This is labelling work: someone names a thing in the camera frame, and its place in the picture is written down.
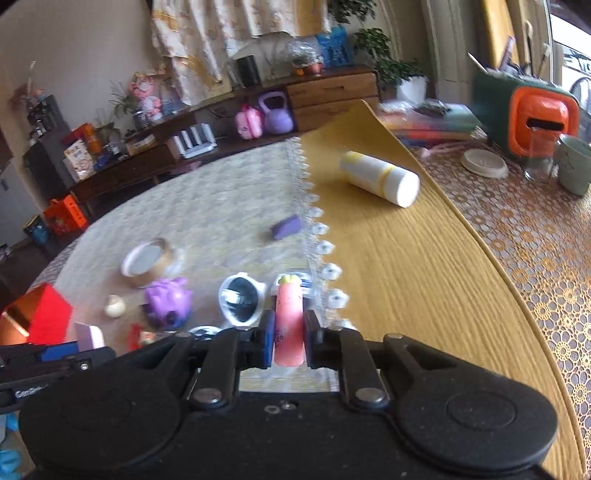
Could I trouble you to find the orange paper bag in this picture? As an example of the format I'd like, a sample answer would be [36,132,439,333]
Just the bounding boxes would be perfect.
[43,194,89,236]

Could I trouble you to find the red metal tin box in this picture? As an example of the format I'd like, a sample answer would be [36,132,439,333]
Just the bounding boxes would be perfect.
[0,283,73,346]

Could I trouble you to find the black mini fridge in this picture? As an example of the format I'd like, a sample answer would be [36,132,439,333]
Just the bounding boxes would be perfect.
[24,95,75,202]

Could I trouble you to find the purple kettlebell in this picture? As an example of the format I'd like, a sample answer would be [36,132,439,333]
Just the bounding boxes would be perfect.
[259,91,294,135]

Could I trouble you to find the pink tube with green cap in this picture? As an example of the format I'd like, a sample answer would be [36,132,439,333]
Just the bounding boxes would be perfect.
[274,274,305,367]

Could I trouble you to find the clear glass cup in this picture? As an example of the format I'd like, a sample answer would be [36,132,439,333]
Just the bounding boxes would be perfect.
[524,127,558,183]

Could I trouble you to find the small cream shell ball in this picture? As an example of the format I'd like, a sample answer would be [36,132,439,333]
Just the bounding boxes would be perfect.
[103,294,126,319]

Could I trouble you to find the red snack wrapper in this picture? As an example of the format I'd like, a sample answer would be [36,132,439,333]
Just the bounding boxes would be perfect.
[128,323,158,351]

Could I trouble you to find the white and yellow bottle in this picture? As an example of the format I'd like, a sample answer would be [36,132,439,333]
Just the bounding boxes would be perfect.
[339,151,421,208]

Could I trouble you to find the purple rectangular block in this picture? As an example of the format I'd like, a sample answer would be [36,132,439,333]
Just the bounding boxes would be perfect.
[271,214,304,241]

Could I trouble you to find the green ceramic mug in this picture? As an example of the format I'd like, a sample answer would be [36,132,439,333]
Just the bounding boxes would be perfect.
[554,134,591,197]

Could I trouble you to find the wooden tv cabinet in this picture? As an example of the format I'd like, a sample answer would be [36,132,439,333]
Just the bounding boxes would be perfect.
[71,66,380,217]

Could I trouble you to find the orange green tissue box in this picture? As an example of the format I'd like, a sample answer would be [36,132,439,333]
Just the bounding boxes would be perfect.
[471,70,579,160]

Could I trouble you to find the teal bucket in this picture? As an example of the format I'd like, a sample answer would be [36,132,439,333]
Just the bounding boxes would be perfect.
[23,215,50,246]

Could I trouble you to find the purple dinosaur toy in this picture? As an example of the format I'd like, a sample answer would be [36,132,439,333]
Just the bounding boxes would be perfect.
[142,277,192,330]

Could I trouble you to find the brown tape roll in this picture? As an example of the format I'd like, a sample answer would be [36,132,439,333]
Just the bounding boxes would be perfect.
[120,237,176,288]

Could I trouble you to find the cream round coaster lid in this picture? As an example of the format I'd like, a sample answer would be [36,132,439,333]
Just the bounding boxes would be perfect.
[461,149,509,179]

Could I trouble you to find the quilted cream table cloth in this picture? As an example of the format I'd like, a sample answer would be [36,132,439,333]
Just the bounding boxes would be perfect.
[38,137,341,354]

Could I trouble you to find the white round sunglasses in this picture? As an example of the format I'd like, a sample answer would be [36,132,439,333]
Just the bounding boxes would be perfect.
[188,271,316,338]

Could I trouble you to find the cereal box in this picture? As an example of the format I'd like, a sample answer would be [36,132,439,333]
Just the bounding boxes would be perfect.
[64,140,94,182]

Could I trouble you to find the pink toy backpack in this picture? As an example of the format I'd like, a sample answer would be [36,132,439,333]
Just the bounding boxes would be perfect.
[235,105,263,140]

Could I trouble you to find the potted green plant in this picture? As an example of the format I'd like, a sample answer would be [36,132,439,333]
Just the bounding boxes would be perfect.
[353,27,425,99]

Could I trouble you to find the stack of colourful books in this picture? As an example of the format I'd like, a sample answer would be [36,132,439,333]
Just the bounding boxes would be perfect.
[378,99,486,145]

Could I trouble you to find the white wifi router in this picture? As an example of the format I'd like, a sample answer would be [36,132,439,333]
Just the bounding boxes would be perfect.
[172,123,217,160]

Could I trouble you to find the blue gloved left hand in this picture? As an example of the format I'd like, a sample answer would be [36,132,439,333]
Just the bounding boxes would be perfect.
[0,412,21,480]

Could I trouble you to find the black cylinder speaker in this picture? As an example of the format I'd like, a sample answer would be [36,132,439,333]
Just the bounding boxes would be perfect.
[235,55,262,88]

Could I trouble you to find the floral curtain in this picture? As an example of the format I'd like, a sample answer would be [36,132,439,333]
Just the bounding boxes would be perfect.
[151,0,329,106]

